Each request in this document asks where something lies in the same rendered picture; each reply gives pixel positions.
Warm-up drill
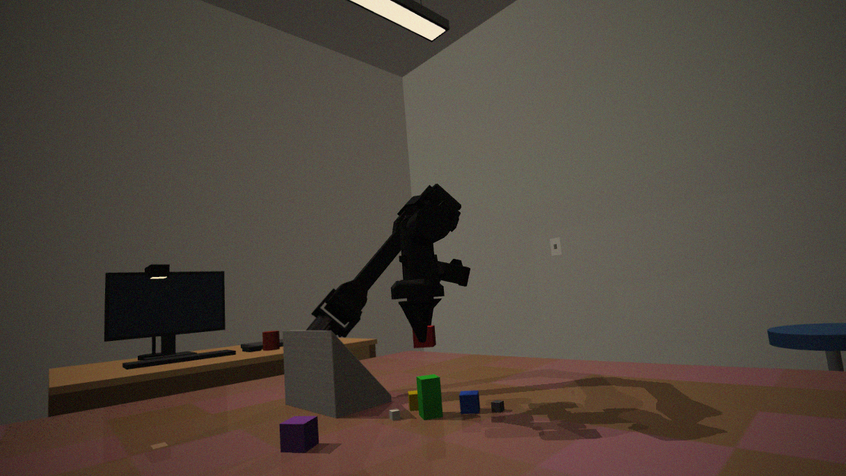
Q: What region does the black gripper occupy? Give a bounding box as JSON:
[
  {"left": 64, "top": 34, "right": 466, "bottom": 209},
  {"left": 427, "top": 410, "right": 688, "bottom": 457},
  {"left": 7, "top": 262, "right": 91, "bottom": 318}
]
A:
[{"left": 391, "top": 248, "right": 445, "bottom": 343}]

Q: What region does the red block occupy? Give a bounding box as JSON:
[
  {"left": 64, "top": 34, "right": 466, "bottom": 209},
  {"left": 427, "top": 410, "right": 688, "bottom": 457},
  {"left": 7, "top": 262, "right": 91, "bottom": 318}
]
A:
[{"left": 413, "top": 326, "right": 436, "bottom": 349}]

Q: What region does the purple cube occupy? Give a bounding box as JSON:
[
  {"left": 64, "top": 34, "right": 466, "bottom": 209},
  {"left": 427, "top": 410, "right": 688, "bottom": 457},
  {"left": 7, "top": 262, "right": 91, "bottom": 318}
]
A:
[{"left": 280, "top": 416, "right": 319, "bottom": 453}]

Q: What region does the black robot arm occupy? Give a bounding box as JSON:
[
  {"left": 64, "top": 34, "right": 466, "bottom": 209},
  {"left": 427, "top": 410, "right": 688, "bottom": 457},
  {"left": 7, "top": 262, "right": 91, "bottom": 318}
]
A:
[{"left": 306, "top": 184, "right": 470, "bottom": 338}]

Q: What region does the blue block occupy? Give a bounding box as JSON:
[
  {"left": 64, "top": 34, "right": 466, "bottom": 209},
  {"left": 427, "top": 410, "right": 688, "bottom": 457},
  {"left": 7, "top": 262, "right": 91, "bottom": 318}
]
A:
[{"left": 459, "top": 390, "right": 480, "bottom": 414}]

